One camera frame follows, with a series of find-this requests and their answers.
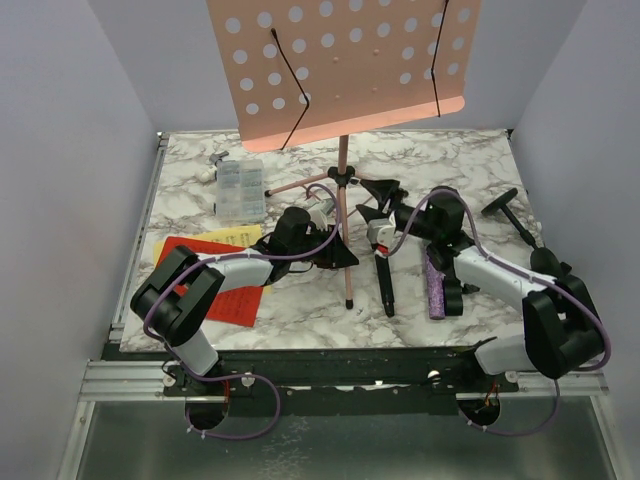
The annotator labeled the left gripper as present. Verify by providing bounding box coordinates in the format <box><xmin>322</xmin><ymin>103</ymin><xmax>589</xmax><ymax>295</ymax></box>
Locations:
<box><xmin>288</xmin><ymin>225</ymin><xmax>358</xmax><ymax>269</ymax></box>

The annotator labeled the red sheet music page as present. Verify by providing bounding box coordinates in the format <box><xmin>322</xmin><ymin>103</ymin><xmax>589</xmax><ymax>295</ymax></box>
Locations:
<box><xmin>153</xmin><ymin>236</ymin><xmax>263</xmax><ymax>328</ymax></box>

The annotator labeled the pink music stand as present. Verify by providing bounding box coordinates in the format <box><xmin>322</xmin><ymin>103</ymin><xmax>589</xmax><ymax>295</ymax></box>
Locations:
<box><xmin>204</xmin><ymin>0</ymin><xmax>486</xmax><ymax>309</ymax></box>

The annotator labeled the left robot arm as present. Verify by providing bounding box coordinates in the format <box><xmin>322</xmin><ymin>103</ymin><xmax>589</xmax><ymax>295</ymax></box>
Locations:
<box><xmin>130</xmin><ymin>207</ymin><xmax>359</xmax><ymax>395</ymax></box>

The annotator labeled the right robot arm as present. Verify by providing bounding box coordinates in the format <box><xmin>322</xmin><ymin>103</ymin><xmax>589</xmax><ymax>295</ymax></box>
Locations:
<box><xmin>356</xmin><ymin>180</ymin><xmax>611</xmax><ymax>392</ymax></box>

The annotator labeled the black microphone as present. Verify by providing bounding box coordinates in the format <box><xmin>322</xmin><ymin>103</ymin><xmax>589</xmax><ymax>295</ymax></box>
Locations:
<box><xmin>372</xmin><ymin>243</ymin><xmax>395</xmax><ymax>318</ymax></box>

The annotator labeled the purple glitter microphone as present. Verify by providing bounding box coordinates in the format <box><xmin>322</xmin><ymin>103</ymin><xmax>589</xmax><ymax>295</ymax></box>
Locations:
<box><xmin>424</xmin><ymin>253</ymin><xmax>445</xmax><ymax>320</ymax></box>

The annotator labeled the clear plastic parts box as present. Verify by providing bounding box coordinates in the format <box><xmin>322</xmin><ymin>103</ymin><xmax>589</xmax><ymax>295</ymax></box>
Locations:
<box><xmin>214</xmin><ymin>159</ymin><xmax>266</xmax><ymax>223</ymax></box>

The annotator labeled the white and grey small fitting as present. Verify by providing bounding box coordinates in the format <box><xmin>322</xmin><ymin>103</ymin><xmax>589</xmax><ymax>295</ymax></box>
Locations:
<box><xmin>196</xmin><ymin>151</ymin><xmax>229</xmax><ymax>184</ymax></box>

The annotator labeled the black microphone stand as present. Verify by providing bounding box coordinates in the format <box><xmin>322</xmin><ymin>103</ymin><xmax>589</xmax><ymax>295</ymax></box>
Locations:
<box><xmin>442</xmin><ymin>188</ymin><xmax>574</xmax><ymax>317</ymax></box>

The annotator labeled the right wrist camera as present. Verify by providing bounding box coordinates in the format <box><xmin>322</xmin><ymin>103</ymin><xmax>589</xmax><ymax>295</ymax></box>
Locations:
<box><xmin>367</xmin><ymin>217</ymin><xmax>396</xmax><ymax>258</ymax></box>

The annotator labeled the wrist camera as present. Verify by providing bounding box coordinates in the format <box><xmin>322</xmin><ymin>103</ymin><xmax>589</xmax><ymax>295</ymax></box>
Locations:
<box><xmin>306</xmin><ymin>196</ymin><xmax>335</xmax><ymax>231</ymax></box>
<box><xmin>367</xmin><ymin>217</ymin><xmax>396</xmax><ymax>258</ymax></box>

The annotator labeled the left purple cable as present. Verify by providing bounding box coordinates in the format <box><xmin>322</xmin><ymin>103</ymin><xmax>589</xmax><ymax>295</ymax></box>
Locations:
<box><xmin>142</xmin><ymin>184</ymin><xmax>349</xmax><ymax>441</ymax></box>

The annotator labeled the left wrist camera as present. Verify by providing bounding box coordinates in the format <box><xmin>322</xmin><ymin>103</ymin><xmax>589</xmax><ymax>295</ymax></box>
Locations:
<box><xmin>306</xmin><ymin>196</ymin><xmax>335</xmax><ymax>231</ymax></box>

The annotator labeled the aluminium frame rail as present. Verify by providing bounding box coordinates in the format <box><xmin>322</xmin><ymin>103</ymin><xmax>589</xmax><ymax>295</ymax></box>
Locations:
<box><xmin>80</xmin><ymin>345</ymin><xmax>608</xmax><ymax>422</ymax></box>

